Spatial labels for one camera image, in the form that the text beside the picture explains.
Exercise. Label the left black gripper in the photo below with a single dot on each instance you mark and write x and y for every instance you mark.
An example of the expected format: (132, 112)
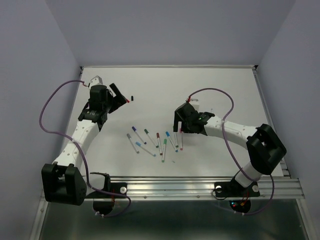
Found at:
(120, 99)

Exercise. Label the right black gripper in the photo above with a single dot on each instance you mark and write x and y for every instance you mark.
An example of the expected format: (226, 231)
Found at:
(176, 119)

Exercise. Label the pink cap pen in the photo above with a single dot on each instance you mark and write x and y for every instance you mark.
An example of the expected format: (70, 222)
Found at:
(181, 146)

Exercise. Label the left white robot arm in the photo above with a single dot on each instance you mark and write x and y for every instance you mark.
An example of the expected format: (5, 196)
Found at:
(62, 180)

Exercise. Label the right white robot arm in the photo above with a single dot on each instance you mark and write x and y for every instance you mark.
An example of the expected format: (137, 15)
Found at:
(265, 149)

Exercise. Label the dark red cap pen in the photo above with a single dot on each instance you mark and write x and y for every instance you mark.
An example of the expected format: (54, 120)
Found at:
(159, 144)

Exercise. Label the dark green cap pen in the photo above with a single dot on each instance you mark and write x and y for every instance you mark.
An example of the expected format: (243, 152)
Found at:
(151, 138)

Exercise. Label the grey cap pen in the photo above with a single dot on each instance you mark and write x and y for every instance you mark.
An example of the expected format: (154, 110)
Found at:
(132, 143)

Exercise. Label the purple cap pen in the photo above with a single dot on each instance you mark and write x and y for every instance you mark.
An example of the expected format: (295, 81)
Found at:
(138, 134)

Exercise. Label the light blue cap pen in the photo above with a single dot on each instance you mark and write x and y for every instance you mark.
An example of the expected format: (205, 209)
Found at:
(145, 149)

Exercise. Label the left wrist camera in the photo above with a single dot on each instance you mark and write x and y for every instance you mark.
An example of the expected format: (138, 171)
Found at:
(95, 81)

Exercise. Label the aluminium front rail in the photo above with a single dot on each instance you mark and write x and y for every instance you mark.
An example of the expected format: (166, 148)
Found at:
(195, 188)

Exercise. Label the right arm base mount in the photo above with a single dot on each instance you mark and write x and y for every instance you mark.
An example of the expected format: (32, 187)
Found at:
(239, 196)

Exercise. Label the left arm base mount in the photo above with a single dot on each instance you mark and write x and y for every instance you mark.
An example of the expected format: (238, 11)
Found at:
(109, 199)

